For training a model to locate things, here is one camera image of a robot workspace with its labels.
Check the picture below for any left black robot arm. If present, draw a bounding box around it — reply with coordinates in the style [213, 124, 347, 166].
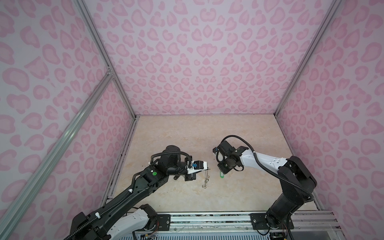
[66, 145, 208, 240]

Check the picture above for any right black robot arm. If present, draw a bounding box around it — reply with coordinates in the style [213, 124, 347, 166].
[213, 140, 317, 229]

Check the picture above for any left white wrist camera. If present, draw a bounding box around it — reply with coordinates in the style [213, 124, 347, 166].
[187, 161, 209, 175]

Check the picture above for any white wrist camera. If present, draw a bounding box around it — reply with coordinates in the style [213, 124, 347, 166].
[213, 144, 226, 158]
[187, 161, 209, 175]

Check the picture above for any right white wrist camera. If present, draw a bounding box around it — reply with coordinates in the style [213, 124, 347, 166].
[213, 144, 226, 158]

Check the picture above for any right black corrugated cable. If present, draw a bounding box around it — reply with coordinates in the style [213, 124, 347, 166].
[215, 134, 314, 202]

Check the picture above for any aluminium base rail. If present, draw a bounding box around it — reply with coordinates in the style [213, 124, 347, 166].
[79, 211, 346, 240]

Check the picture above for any left corner aluminium post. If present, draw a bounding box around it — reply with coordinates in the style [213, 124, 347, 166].
[73, 0, 137, 120]

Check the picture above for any corner aluminium post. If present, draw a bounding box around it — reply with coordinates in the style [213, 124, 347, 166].
[73, 0, 137, 120]
[274, 0, 345, 119]

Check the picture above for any diagonal aluminium frame bar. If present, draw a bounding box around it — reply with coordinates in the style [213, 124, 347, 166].
[1, 73, 114, 240]

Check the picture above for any right corner aluminium post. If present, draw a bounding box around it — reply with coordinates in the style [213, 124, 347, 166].
[274, 0, 345, 119]

